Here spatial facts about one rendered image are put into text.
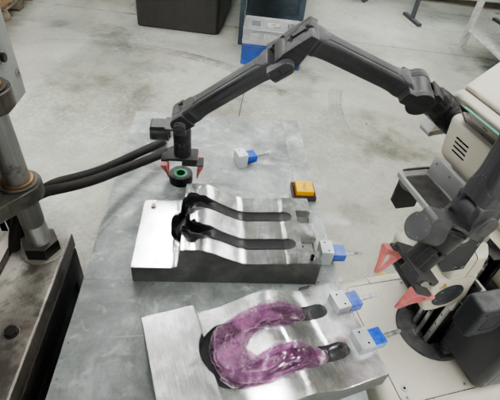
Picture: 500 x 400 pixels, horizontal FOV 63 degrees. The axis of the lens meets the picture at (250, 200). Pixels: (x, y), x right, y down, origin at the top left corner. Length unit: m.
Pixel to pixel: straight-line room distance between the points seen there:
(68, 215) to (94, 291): 1.44
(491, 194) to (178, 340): 0.67
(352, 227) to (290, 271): 1.48
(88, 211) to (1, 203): 1.49
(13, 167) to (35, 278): 0.33
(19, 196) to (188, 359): 0.55
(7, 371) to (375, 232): 2.05
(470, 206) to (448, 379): 1.04
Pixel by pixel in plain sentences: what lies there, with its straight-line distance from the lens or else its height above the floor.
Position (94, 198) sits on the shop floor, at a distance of 2.64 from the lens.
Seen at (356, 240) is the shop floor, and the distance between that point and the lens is 2.49.
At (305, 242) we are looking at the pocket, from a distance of 1.18.
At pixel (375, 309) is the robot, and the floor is 0.28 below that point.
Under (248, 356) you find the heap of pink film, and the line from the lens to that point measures 0.92.
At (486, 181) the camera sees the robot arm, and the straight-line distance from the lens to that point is 0.83.
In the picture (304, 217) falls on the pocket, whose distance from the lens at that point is 1.25.
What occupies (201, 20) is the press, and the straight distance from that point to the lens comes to 4.97.
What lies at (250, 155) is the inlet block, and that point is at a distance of 1.51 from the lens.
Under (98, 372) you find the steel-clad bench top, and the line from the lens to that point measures 1.03.
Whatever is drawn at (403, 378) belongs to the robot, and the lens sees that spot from 1.73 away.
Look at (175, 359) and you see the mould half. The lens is 0.90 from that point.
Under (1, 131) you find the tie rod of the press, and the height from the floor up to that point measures 1.20.
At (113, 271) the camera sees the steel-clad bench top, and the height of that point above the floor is 0.80.
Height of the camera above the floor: 1.71
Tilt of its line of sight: 42 degrees down
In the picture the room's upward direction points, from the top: 7 degrees clockwise
